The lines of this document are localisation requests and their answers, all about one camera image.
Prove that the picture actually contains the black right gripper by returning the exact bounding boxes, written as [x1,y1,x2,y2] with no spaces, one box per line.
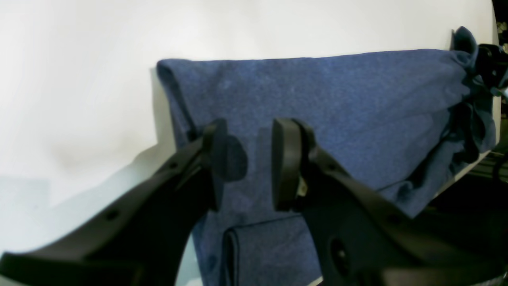
[475,44,508,92]

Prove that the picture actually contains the dark blue t-shirt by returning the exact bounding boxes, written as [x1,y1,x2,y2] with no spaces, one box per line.
[156,29,497,286]

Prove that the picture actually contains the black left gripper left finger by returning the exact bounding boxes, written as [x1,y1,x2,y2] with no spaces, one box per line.
[1,119,227,286]

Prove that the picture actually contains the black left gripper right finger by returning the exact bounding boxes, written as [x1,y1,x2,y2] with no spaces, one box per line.
[271,118,506,286]

